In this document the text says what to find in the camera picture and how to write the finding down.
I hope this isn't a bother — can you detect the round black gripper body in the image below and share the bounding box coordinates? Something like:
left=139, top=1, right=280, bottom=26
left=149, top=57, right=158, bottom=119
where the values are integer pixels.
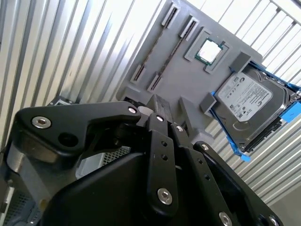
left=41, top=150, right=221, bottom=226

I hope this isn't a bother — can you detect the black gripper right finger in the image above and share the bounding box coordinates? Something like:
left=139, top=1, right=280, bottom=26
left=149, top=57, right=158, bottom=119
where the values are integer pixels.
left=164, top=100, right=283, bottom=226

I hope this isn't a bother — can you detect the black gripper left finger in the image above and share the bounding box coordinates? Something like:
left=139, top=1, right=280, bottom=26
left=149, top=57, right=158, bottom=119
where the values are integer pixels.
left=4, top=94, right=179, bottom=219

